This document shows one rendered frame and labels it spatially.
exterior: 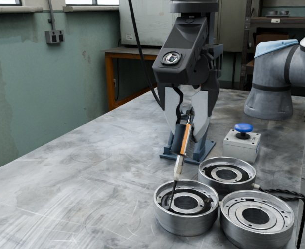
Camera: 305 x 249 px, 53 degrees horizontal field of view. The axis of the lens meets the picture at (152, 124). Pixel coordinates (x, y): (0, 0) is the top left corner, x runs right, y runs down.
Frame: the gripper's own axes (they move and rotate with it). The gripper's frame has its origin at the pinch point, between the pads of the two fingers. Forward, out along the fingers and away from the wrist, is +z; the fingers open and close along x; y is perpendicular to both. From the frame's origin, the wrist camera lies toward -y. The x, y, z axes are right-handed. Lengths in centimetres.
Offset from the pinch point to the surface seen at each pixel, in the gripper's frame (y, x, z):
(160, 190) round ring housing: -3.0, 3.2, 9.6
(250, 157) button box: 20.1, -8.0, 11.9
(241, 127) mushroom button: 22.2, -5.2, 5.8
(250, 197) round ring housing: 2.0, -10.9, 10.2
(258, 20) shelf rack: 343, 38, -4
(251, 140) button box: 22.3, -7.6, 8.7
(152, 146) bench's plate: 19.0, 15.7, 13.1
